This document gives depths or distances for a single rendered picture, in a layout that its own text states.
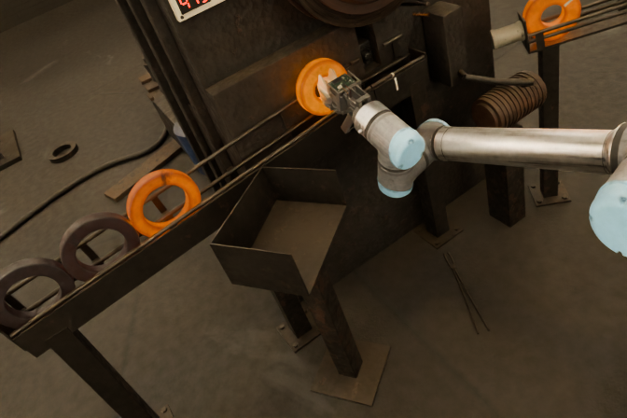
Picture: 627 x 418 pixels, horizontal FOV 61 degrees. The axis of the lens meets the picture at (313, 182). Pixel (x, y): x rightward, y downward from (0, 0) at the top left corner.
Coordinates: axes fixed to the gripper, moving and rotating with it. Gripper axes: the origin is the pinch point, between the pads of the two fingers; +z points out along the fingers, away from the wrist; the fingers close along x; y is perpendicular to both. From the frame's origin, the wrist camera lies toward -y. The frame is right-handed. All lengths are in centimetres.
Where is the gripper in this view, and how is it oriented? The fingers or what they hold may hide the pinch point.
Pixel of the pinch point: (321, 80)
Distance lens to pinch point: 146.7
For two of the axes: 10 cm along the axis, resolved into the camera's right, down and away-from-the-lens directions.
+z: -5.7, -6.1, 5.6
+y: -1.3, -6.0, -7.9
